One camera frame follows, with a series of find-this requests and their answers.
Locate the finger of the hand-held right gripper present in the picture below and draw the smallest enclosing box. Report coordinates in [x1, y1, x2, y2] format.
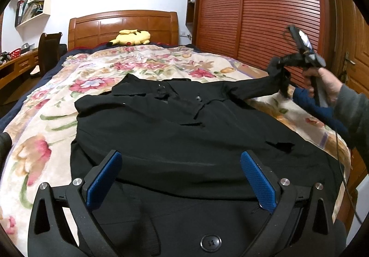
[268, 55, 290, 73]

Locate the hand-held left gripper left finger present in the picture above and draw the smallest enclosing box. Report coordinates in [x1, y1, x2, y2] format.
[27, 150, 123, 257]

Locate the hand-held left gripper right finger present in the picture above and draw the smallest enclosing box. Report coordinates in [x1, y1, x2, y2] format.
[240, 150, 338, 257]

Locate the black coat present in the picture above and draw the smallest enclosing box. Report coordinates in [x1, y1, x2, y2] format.
[69, 68, 346, 257]

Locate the person's right forearm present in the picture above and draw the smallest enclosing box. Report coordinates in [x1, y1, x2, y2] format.
[333, 84, 369, 177]

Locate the person's right hand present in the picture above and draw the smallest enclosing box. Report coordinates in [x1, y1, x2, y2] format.
[301, 67, 345, 108]

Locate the wooden door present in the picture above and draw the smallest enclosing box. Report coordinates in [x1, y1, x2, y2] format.
[326, 0, 369, 96]

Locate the wooden slatted wardrobe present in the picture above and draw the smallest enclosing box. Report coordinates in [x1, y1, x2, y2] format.
[186, 0, 336, 90]

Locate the navy blue cloth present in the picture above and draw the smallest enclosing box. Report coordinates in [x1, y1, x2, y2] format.
[292, 87, 351, 142]

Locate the floral blanket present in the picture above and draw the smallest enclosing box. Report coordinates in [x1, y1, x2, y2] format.
[0, 44, 352, 246]

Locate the dark wooden chair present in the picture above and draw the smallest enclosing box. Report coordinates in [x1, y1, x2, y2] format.
[30, 32, 68, 77]

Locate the wooden desk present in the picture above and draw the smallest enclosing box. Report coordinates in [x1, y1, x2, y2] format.
[0, 48, 41, 90]

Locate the yellow plush toy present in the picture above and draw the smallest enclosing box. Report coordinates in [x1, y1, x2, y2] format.
[108, 29, 152, 46]

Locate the wooden bed headboard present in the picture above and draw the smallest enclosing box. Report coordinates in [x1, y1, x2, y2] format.
[68, 10, 179, 50]

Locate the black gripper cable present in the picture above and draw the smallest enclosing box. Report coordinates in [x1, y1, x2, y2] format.
[334, 127, 364, 226]

